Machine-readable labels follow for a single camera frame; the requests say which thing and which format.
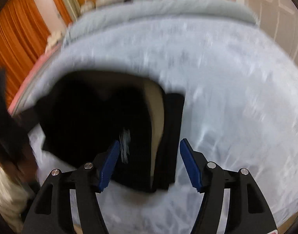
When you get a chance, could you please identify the left hand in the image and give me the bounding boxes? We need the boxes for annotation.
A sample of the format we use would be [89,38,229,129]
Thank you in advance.
[3,144,38,184]

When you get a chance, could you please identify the white flower cushion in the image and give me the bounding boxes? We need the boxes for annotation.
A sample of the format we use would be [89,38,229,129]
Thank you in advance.
[45,31,64,52]

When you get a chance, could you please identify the white wardrobe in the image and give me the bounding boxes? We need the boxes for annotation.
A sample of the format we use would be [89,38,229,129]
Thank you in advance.
[245,0,298,66]

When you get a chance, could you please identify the black pants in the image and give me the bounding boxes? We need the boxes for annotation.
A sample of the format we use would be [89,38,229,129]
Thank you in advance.
[34,70,185,193]

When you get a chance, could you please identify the orange curtain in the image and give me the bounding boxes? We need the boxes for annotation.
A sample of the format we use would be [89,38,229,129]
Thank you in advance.
[0,0,52,108]

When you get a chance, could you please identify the butterfly print bed sheet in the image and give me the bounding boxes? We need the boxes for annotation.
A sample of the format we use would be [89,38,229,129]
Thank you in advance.
[16,16,298,226]

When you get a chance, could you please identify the grey rolled duvet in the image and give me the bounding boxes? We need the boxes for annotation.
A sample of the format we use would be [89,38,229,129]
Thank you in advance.
[63,0,258,47]

